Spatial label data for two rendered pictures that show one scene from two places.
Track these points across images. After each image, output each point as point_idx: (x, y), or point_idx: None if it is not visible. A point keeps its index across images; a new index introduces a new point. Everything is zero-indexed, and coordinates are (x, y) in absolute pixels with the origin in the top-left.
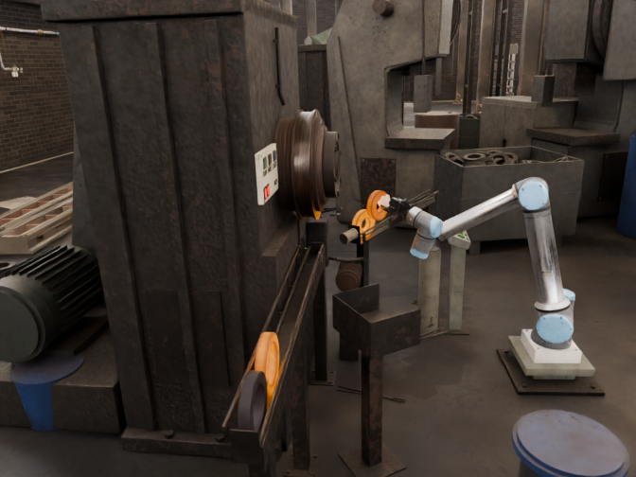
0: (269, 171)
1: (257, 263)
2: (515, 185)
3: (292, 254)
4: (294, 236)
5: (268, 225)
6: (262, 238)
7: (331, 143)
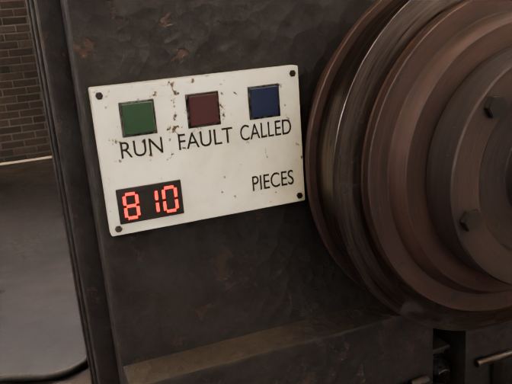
0: (196, 145)
1: (123, 382)
2: None
3: None
4: (394, 347)
5: (218, 294)
6: (148, 325)
7: (484, 82)
